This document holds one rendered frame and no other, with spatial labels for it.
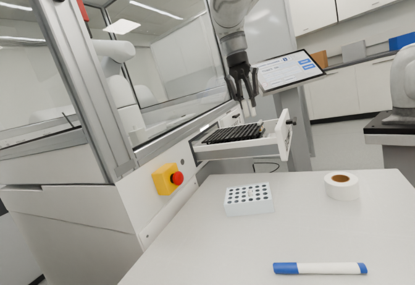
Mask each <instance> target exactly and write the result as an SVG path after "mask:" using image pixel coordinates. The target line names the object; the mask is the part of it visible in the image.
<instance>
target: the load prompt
mask: <svg viewBox="0 0 415 285"><path fill-rule="evenodd" d="M291 60H293V59H292V57H291V56H286V57H282V58H279V59H275V60H272V61H268V62H264V63H262V64H258V65H256V66H257V67H258V68H259V69H262V68H265V67H269V66H273V65H276V64H280V63H283V62H287V61H291Z"/></svg>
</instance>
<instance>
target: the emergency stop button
mask: <svg viewBox="0 0 415 285"><path fill-rule="evenodd" d="M183 180H184V176H183V174H182V172H180V171H177V172H175V173H174V175H173V182H174V184H175V185H181V184H182V182H183Z"/></svg>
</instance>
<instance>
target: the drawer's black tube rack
mask: <svg viewBox="0 0 415 285"><path fill-rule="evenodd" d="M257 125H258V124H257V123H253V124H246V125H239V126H235V127H228V128H223V129H217V130H216V131H215V132H214V133H212V134H211V135H210V136H209V137H207V138H206V139H204V140H203V141H202V142H201V143H206V144H207V145H212V144H218V143H227V142H237V141H243V140H252V139H258V138H262V137H263V134H264V132H265V131H266V129H265V128H264V129H263V130H262V132H259V131H258V133H257V134H256V136H255V137H249V136H250V135H251V133H252V131H253V130H254V129H255V128H256V126H257Z"/></svg>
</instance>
